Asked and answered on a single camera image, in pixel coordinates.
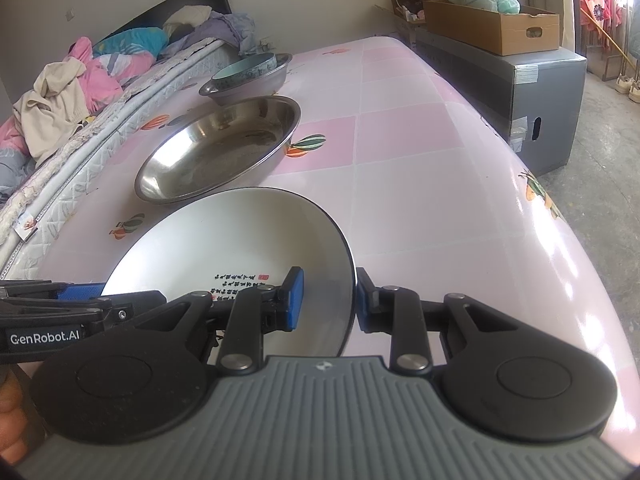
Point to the small stainless steel bowl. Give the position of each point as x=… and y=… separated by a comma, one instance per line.
x=262, y=91

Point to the person's left hand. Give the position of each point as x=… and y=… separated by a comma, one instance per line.
x=10, y=420

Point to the grey purple clothing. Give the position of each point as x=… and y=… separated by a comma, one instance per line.
x=235, y=27

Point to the large grey box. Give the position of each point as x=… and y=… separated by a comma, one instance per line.
x=550, y=110

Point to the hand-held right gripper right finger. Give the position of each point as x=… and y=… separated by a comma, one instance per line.
x=365, y=305

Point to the white ceramic plate black print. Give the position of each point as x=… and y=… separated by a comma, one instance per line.
x=225, y=245

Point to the pile of clothes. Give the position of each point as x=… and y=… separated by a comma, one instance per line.
x=107, y=80

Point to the white quilted mattress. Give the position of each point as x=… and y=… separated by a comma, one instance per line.
x=75, y=170

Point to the teal patterned quilt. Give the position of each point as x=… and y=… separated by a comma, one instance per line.
x=130, y=42

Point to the pink checkered tablecloth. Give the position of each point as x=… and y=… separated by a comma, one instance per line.
x=425, y=160

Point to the wooden stick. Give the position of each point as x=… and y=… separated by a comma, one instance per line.
x=607, y=40

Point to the blue ceramic bowl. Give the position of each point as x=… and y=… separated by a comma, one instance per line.
x=240, y=67

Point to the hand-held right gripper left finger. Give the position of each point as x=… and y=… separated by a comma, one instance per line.
x=295, y=300

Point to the large stainless steel basin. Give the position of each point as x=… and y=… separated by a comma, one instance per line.
x=210, y=160

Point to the brown cardboard box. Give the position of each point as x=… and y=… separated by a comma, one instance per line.
x=480, y=30

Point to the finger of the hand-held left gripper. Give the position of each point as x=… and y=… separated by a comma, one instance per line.
x=135, y=305
x=80, y=293

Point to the cream cloth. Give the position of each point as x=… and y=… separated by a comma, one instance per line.
x=187, y=15

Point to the small open cardboard box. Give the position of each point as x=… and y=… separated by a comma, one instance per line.
x=405, y=12

